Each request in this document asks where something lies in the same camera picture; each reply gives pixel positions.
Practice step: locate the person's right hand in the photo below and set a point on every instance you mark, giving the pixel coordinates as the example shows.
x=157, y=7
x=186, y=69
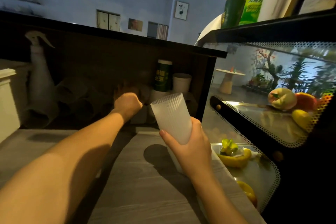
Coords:
x=193, y=150

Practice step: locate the person's left hand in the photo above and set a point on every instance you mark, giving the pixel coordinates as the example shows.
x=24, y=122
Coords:
x=127, y=104

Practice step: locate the person's right thumb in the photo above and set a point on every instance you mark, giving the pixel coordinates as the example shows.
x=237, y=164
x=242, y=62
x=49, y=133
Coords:
x=170, y=140

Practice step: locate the ribbed frosted plastic cup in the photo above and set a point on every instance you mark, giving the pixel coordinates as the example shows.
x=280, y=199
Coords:
x=173, y=117

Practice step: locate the person's right forearm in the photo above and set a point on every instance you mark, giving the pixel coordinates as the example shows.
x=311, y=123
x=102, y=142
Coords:
x=217, y=200

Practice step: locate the person's left forearm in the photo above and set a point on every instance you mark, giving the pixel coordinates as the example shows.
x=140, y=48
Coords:
x=61, y=171

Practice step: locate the green star fruit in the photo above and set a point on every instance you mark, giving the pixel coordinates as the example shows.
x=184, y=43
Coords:
x=229, y=147

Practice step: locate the white paper cup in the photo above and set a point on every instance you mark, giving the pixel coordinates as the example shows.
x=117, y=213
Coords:
x=181, y=82

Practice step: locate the dark green canister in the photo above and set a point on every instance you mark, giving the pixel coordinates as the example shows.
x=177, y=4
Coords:
x=163, y=75

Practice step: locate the yellow banana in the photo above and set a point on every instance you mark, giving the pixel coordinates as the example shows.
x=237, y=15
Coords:
x=236, y=159

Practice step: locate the orange fruit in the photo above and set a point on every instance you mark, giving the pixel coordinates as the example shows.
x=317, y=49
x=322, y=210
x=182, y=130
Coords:
x=248, y=192

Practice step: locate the dark wooden counter shelf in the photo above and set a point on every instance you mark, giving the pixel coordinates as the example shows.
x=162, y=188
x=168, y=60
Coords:
x=110, y=55

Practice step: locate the black glass display case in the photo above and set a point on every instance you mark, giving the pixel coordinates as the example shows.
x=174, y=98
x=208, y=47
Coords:
x=275, y=116

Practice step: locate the pale peach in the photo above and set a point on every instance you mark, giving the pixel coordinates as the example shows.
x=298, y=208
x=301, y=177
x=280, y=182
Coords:
x=282, y=98

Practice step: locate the yellow lemon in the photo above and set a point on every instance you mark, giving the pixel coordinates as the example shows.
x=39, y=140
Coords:
x=301, y=118

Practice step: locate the white spray bottle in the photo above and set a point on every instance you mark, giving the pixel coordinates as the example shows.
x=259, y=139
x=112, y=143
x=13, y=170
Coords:
x=42, y=82

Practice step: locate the red peach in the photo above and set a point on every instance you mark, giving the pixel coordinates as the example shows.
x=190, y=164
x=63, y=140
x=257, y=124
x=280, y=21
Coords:
x=306, y=101

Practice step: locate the dark green white-lidded cup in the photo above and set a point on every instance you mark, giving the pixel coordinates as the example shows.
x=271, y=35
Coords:
x=233, y=8

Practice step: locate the white cabinet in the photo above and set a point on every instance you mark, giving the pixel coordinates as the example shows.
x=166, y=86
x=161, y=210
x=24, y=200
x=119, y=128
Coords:
x=10, y=100

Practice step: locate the striped wall frame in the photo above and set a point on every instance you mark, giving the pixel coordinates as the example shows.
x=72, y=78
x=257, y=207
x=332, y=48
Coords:
x=157, y=30

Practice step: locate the portrait wall photo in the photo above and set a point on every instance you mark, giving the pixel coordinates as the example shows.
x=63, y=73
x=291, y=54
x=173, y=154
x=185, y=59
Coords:
x=135, y=24

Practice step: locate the framed wall picture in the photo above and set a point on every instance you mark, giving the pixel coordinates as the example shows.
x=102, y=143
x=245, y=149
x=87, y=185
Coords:
x=181, y=10

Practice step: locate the double panel wall frame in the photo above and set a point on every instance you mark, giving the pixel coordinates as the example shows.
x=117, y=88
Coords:
x=108, y=20

